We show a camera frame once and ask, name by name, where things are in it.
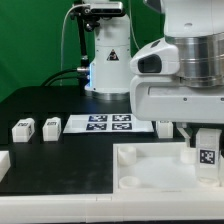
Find grey camera on stand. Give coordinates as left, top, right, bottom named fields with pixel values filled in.
left=90, top=2, right=124, bottom=16

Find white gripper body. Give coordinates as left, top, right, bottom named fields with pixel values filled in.
left=130, top=37, right=224, bottom=122

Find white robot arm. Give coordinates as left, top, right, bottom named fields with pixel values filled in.
left=85, top=0, right=224, bottom=124

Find white front fence wall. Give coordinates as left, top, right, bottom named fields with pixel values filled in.
left=0, top=192, right=224, bottom=224

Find white sheet with tags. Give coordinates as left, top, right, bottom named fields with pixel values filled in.
left=64, top=114, right=153, bottom=134

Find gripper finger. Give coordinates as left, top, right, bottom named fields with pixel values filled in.
left=176, top=122, right=193, bottom=147

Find white square tabletop part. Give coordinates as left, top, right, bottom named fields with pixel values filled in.
left=113, top=142, right=224, bottom=194

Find white left fence block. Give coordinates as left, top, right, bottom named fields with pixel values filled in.
left=0, top=151, right=11, bottom=182

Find black camera stand pole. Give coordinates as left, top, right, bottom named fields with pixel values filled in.
left=71, top=6, right=90, bottom=88

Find white cable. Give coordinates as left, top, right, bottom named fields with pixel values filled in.
left=59, top=3, right=84, bottom=86

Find black cables at base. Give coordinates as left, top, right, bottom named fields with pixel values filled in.
left=40, top=68, right=88, bottom=88

